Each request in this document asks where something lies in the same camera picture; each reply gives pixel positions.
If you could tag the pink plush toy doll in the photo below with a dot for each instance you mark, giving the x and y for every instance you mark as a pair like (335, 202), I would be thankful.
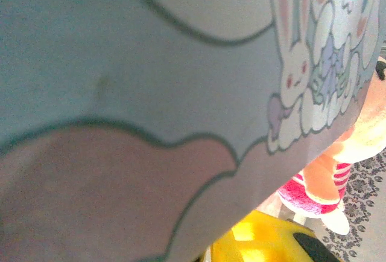
(319, 189)

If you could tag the blue pink cartoon tin box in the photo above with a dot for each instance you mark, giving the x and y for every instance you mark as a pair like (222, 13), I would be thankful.
(120, 78)

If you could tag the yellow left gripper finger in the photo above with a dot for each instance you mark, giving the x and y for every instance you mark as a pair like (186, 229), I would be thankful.
(259, 244)

